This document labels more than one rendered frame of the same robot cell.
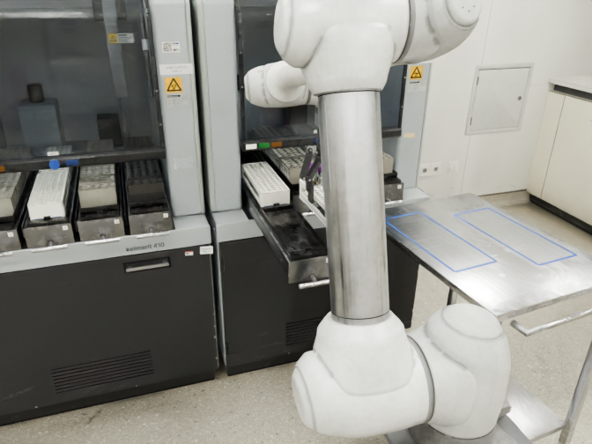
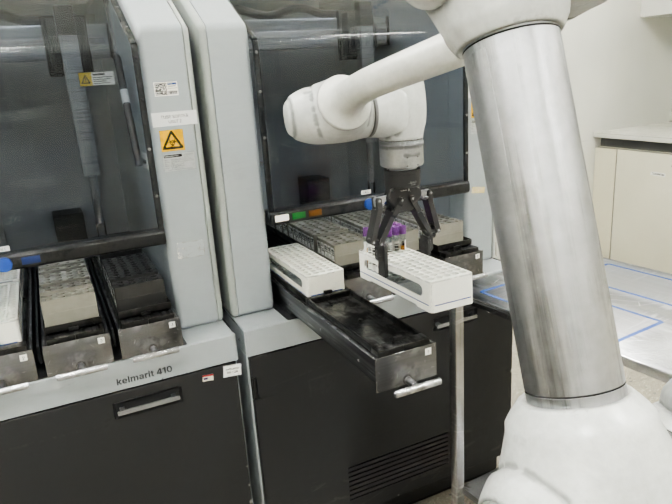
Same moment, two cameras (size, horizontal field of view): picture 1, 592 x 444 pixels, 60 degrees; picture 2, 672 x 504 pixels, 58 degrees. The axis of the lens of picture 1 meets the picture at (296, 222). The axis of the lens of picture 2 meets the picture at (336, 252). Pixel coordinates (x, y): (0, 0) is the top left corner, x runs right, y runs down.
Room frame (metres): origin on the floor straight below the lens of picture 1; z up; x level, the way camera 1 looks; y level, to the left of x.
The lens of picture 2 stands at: (0.19, 0.18, 1.32)
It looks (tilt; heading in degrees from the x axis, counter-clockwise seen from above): 16 degrees down; 354
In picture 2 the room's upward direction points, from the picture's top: 4 degrees counter-clockwise
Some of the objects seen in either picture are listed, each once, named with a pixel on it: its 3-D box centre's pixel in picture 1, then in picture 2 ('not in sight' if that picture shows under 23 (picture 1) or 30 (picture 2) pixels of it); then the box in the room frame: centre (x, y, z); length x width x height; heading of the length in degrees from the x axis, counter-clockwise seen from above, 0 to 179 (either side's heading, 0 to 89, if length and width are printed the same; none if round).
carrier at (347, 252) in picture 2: (303, 173); (351, 251); (1.75, -0.02, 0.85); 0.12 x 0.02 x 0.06; 109
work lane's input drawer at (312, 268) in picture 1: (278, 218); (333, 310); (1.52, 0.06, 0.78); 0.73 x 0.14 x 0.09; 19
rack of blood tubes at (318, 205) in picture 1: (329, 203); (411, 274); (1.39, -0.10, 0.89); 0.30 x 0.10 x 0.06; 18
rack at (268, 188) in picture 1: (263, 184); (302, 269); (1.69, 0.11, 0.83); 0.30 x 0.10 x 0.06; 19
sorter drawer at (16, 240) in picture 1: (11, 199); not in sight; (1.65, 1.01, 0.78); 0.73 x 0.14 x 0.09; 19
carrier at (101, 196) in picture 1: (98, 196); (70, 308); (1.53, 0.64, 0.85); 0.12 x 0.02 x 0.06; 110
